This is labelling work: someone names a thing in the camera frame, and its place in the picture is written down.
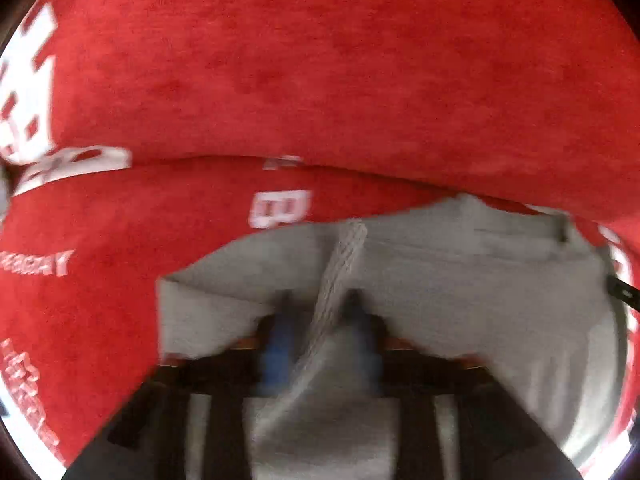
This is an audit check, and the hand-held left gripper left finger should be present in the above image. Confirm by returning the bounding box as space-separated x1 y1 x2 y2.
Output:
62 291 303 480

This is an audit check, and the red printed blanket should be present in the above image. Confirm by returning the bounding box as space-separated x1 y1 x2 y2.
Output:
0 0 640 476

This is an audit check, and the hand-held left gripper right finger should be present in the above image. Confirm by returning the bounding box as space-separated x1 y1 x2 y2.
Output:
344 289 588 480

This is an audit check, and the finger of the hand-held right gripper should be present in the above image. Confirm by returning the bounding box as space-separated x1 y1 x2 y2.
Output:
606 274 640 313

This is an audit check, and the grey knit sweater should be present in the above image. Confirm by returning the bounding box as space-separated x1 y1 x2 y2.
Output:
156 192 632 480

